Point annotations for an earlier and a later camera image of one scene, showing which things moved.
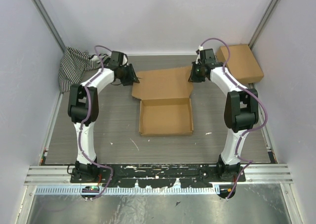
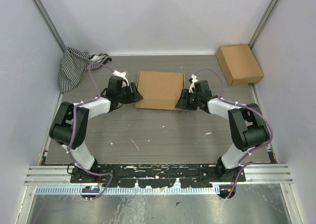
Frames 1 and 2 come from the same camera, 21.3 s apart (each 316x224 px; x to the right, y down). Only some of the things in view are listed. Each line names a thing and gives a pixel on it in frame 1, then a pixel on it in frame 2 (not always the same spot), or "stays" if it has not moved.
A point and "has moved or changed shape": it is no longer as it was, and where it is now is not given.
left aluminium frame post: (46, 17) stays
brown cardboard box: (166, 108) has moved or changed shape
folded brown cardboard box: (243, 64) stays
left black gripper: (132, 77) → (134, 97)
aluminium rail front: (256, 174) stays
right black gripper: (194, 78) → (185, 95)
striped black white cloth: (74, 64) stays
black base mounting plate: (162, 176) stays
